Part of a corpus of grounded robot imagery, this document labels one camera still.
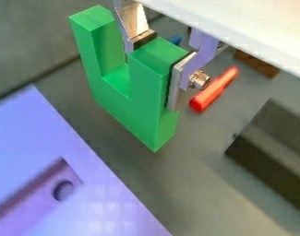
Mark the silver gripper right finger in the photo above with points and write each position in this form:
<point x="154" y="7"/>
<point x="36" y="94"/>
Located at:
<point x="188" y="76"/>

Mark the green U-shaped block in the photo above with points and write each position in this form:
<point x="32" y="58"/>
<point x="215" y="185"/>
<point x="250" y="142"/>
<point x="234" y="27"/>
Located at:
<point x="129" y="82"/>

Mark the purple board with cross slot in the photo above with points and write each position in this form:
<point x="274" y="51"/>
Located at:
<point x="59" y="190"/>

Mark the red cylindrical peg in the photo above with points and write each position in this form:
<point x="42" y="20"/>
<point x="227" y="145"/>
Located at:
<point x="204" y="99"/>

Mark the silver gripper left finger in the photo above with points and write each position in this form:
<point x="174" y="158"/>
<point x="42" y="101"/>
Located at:
<point x="133" y="25"/>

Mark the small blue object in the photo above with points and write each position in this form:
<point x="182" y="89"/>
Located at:
<point x="176" y="39"/>

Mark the brown T-shaped block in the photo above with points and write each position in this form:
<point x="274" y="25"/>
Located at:
<point x="265" y="68"/>

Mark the dark grey U-shaped block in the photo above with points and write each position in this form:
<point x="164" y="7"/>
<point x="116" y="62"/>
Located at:
<point x="267" y="149"/>

